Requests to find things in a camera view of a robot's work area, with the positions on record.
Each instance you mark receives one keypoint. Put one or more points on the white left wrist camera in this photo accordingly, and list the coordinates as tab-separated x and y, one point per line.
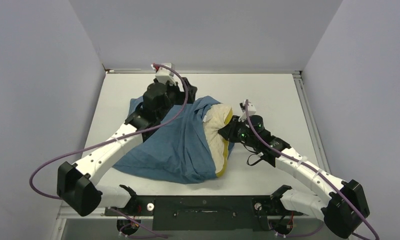
164	75

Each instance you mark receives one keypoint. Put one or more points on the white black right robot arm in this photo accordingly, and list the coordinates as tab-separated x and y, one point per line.
341	205

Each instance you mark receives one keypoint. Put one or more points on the blue pillowcase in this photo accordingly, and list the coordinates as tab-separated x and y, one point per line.
177	152

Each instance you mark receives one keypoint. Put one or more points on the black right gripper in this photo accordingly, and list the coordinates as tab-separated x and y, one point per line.
229	131

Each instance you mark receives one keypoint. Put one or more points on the yellow white pillow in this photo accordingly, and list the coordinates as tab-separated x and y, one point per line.
216	118

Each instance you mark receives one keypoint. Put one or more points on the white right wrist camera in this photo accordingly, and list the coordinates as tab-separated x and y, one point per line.
247	109

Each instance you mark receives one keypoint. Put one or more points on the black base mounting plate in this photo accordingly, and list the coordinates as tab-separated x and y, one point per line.
207	212

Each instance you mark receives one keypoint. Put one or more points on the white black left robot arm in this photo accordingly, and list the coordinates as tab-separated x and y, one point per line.
78	183

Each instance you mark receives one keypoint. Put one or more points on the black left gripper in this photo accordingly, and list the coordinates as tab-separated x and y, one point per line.
181	95

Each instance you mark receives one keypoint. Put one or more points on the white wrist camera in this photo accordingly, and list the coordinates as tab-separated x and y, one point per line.
247	109
164	75

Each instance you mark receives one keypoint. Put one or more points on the aluminium frame rail right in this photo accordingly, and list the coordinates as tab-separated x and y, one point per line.
310	122

